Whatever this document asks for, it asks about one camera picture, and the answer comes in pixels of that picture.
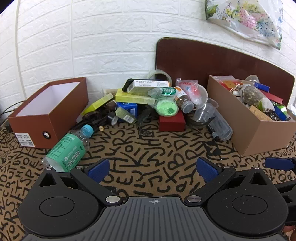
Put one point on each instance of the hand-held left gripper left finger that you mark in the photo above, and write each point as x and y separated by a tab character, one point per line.
99	168

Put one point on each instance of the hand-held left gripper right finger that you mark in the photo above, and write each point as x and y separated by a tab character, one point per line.
208	168

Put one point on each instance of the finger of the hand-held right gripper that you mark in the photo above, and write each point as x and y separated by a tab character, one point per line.
281	163
288	192

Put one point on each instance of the brown cardboard box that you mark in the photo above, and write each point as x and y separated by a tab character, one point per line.
245	120

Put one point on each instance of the brown pellet pill bottle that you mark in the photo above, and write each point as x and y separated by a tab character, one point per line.
183	102

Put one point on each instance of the green foil packet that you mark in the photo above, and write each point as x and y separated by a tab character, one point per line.
169	90

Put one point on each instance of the black marker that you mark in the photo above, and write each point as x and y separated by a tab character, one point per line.
214	133

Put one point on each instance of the green label water bottle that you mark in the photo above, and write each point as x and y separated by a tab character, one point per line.
67	150

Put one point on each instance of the clear plastic cups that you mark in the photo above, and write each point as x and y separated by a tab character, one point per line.
222	127

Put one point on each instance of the black sunglasses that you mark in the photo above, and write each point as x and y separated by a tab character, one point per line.
94	117

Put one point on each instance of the letter print blanket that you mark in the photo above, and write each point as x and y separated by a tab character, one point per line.
148	150

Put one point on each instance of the green white ball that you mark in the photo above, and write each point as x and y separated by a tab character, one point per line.
281	108

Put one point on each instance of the clear plastic cup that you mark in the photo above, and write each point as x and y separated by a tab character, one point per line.
204	111

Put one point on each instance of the pale green small box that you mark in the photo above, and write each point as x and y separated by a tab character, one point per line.
124	115

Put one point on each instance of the red box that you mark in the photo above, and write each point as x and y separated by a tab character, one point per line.
172	121

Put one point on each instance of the small yellow-green box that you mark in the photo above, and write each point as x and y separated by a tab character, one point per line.
99	103

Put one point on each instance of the blue box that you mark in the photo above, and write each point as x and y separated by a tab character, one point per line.
130	107

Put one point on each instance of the green powder plastic cup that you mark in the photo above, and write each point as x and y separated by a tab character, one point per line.
166	107

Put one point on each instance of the clear plastic bowl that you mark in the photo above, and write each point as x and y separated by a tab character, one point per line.
203	92

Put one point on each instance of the empty brown shoebox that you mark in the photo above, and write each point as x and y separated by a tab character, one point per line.
44	115

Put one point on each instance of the large yellow-green box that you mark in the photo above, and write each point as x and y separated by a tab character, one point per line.
134	98

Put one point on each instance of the red print plastic bag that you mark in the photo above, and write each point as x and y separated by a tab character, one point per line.
190	89

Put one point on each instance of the white medicine box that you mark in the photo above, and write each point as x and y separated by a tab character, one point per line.
148	86

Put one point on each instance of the dark brown wooden board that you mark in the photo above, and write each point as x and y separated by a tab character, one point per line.
198	60

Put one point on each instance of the clear tape roll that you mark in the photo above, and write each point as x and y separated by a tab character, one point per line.
154	72

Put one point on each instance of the floral plastic bag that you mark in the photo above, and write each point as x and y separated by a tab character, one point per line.
247	16

